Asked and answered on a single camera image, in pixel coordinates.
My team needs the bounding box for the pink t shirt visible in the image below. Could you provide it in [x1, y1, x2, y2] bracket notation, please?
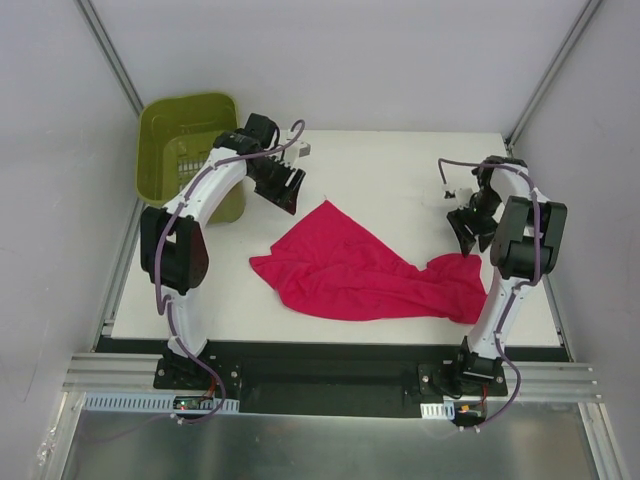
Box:
[249, 201, 487, 325]

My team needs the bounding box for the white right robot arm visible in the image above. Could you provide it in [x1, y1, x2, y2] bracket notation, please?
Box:
[439, 156, 568, 398]

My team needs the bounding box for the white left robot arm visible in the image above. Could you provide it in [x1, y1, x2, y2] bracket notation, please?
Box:
[140, 113, 310, 389]

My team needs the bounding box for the olive green plastic basket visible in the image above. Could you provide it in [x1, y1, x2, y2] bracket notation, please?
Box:
[135, 92, 238, 207]

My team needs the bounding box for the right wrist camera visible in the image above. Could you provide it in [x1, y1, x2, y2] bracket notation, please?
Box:
[443, 184, 474, 205]

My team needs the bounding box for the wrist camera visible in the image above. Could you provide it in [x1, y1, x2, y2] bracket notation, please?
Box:
[443, 184, 474, 205]
[283, 141, 311, 166]

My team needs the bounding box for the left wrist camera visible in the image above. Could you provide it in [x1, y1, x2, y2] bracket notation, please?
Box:
[283, 141, 311, 166]

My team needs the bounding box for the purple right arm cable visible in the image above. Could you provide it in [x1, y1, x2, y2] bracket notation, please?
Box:
[422, 158, 546, 441]

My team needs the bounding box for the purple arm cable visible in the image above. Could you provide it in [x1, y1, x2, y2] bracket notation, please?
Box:
[74, 119, 306, 441]
[422, 158, 546, 441]

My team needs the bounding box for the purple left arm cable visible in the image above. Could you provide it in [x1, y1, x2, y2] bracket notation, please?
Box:
[74, 119, 306, 441]

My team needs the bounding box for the right white cable duct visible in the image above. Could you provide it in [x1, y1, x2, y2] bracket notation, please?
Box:
[420, 401, 455, 421]

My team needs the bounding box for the white cable duct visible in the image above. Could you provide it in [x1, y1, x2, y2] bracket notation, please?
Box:
[84, 393, 240, 415]
[420, 401, 455, 421]

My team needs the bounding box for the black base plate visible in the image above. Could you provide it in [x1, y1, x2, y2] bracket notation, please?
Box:
[94, 337, 574, 416]

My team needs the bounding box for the right back frame post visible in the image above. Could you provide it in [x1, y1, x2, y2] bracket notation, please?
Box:
[503, 0, 604, 155]

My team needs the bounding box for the frame post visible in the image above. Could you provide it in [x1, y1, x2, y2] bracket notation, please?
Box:
[503, 0, 604, 155]
[73, 0, 144, 117]

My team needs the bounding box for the left back frame post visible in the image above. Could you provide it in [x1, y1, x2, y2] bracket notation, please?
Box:
[73, 0, 144, 117]

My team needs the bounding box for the front aluminium rail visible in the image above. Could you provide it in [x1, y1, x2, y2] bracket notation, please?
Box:
[62, 353, 605, 403]

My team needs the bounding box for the left white cable duct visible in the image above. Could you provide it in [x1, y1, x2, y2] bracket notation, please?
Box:
[84, 393, 240, 415]

